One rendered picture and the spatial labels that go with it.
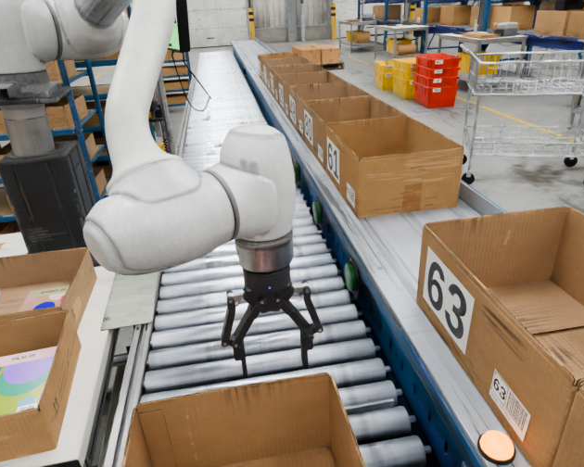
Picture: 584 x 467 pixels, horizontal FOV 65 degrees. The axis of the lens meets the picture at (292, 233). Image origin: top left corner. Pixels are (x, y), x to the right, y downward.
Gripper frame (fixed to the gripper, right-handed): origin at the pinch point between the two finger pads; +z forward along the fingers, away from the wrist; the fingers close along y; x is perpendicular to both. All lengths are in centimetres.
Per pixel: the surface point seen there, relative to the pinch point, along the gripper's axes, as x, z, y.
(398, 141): -86, -11, -55
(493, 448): 27.5, -5.4, -24.7
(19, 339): -24, 6, 53
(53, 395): -3.4, 3.8, 39.6
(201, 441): 12.1, 3.2, 13.1
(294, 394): 11.9, -3.4, -1.8
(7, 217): -162, 32, 115
